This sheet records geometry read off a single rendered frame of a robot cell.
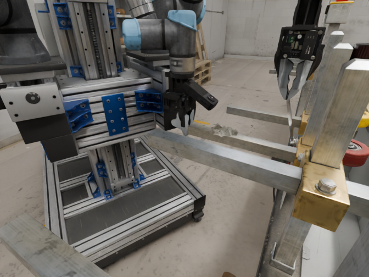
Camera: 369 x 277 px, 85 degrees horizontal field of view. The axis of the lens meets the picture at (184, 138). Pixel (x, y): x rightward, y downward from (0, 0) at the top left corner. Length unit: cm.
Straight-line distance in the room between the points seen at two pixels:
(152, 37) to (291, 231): 53
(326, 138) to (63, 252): 34
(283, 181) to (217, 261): 104
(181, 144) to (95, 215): 102
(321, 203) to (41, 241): 31
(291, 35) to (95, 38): 74
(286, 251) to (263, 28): 808
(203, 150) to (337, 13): 83
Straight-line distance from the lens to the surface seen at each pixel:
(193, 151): 36
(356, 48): 57
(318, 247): 73
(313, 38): 46
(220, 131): 61
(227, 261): 134
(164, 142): 39
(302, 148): 61
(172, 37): 58
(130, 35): 59
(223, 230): 145
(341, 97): 32
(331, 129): 34
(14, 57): 84
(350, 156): 57
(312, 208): 31
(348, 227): 82
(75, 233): 128
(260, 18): 840
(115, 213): 129
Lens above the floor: 115
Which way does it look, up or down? 29 degrees down
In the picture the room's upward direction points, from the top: straight up
